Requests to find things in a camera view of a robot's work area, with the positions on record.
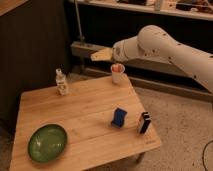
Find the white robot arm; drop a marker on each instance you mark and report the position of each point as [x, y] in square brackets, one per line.
[153, 32]

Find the grey metal case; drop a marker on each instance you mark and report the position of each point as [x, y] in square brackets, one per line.
[96, 50]

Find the white cup with red contents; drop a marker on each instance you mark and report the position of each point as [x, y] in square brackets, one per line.
[117, 71]

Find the blue folded object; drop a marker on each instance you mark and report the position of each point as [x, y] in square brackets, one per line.
[119, 117]

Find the metal pole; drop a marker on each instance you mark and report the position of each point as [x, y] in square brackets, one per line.
[81, 37]

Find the wooden table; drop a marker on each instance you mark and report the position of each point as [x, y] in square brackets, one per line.
[86, 114]

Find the cluttered upper shelf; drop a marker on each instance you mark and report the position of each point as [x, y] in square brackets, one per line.
[163, 7]

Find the beige arm end piece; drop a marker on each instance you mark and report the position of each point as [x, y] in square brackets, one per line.
[102, 55]

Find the small white bottle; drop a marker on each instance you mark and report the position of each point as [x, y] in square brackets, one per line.
[61, 82]

